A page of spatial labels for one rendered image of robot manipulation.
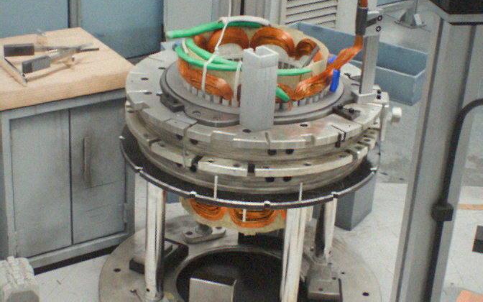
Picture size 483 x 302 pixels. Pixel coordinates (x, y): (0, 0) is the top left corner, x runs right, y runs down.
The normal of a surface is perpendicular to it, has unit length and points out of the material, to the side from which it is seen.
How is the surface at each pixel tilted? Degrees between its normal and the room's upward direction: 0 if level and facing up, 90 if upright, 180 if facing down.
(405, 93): 90
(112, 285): 0
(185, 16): 91
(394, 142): 0
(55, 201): 90
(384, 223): 0
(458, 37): 90
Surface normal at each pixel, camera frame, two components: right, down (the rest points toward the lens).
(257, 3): 0.03, 0.44
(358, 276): 0.06, -0.90
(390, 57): -0.53, 0.34
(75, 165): 0.55, 0.39
